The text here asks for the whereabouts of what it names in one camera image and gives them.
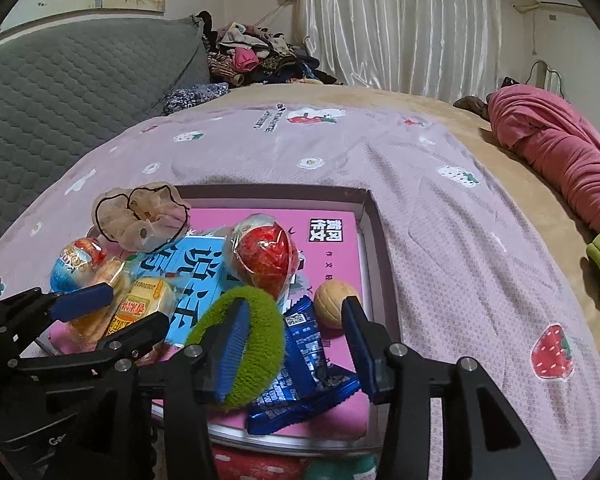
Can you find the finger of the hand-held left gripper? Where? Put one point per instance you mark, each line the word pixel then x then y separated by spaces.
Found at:
pixel 140 332
pixel 80 302

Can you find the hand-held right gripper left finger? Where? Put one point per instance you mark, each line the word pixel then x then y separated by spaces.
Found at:
pixel 230 355

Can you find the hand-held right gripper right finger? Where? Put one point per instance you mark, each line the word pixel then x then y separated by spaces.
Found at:
pixel 362 355

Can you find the large yellow cracker packet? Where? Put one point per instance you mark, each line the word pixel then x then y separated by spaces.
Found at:
pixel 87 330

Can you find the small yellow snack packet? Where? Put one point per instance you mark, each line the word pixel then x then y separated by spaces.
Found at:
pixel 145 300

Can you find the blue surprise egg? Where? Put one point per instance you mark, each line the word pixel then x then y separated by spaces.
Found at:
pixel 75 265

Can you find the walnut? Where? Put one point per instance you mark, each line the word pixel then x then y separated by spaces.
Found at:
pixel 330 305

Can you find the blue cookie packet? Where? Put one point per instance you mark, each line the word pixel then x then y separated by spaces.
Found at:
pixel 300 360

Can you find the grey shallow box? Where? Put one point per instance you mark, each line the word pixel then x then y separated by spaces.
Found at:
pixel 380 270

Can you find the beige sheer scrunchie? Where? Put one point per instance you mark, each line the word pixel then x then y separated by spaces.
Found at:
pixel 125 225

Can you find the red surprise egg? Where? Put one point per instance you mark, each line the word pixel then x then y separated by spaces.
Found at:
pixel 262 260

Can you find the pink book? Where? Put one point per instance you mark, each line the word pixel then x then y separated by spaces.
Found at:
pixel 340 250

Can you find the grey quilted headboard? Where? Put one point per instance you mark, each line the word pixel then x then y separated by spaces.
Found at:
pixel 80 90

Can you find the blue floral cloth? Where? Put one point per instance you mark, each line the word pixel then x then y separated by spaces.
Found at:
pixel 195 97

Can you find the dark brown cloth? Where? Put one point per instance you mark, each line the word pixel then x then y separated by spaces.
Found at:
pixel 472 107

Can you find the pink quilt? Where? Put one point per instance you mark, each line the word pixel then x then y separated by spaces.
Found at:
pixel 545 145

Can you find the pile of clothes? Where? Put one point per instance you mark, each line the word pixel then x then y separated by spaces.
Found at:
pixel 260 55

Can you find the black bag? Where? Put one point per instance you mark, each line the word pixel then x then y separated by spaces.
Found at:
pixel 509 82

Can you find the white curtain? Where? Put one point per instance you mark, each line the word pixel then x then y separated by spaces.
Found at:
pixel 400 25

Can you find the white metal rack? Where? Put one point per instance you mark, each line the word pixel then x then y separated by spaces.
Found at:
pixel 547 77

